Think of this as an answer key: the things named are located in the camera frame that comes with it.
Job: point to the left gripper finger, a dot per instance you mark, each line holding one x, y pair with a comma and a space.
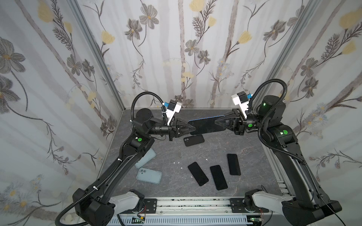
186, 134
184, 126

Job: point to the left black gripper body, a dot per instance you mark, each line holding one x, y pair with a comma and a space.
170, 132

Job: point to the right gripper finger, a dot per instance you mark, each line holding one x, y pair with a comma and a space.
228, 125
227, 118

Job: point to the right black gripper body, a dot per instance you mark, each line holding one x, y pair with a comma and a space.
237, 124

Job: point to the black phone case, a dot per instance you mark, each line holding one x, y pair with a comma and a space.
193, 140

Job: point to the black phone with blue edge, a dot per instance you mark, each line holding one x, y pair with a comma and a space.
206, 125

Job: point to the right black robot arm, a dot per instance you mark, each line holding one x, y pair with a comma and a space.
309, 203

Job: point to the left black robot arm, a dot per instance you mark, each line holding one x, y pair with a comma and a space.
141, 139

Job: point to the upper translucent green case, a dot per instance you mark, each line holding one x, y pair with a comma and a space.
150, 154

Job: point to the translucent green case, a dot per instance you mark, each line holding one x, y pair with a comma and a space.
148, 175
150, 154

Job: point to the right black phone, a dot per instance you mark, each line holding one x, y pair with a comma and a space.
233, 164

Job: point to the left black phone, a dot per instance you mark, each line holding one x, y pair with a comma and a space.
198, 174

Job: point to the lower translucent green case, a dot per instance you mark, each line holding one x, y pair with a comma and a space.
148, 175

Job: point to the middle black phone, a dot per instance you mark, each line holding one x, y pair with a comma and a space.
218, 177

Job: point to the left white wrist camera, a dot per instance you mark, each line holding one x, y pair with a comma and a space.
169, 110

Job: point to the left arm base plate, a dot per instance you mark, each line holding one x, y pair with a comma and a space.
147, 206

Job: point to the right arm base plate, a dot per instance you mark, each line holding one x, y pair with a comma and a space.
238, 206

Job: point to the aluminium mounting rail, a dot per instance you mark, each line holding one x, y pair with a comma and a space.
127, 203

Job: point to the white perforated cable duct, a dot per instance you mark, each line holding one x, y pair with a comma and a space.
181, 221

